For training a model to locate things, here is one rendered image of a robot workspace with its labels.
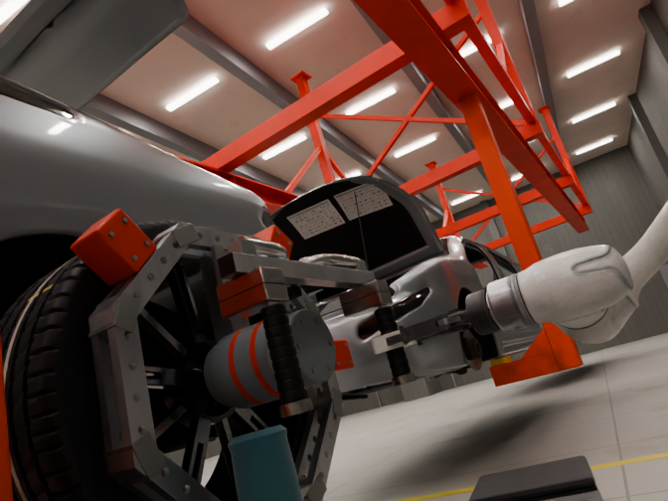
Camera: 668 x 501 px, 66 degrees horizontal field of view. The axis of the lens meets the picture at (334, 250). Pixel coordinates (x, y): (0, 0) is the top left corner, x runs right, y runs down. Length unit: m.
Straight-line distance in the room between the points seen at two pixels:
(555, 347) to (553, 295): 3.54
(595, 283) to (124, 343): 0.70
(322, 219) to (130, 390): 3.81
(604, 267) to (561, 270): 0.06
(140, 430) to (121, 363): 0.10
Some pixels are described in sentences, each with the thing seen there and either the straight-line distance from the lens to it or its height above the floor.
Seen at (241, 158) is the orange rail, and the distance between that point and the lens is 5.25.
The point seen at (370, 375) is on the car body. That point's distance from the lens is 3.53.
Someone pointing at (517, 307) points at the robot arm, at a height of 0.82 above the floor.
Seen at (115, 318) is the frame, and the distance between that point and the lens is 0.80.
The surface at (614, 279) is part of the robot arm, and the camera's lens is 0.86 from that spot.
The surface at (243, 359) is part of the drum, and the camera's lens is 0.89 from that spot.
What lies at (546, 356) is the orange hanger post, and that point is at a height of 0.65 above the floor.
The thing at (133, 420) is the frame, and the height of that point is 0.80.
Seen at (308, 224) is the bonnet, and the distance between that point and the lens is 4.56.
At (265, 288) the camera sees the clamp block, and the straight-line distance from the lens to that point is 0.70.
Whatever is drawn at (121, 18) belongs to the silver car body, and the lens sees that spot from 3.16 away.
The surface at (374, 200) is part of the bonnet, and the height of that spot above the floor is 2.23.
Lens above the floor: 0.75
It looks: 16 degrees up
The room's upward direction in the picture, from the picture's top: 15 degrees counter-clockwise
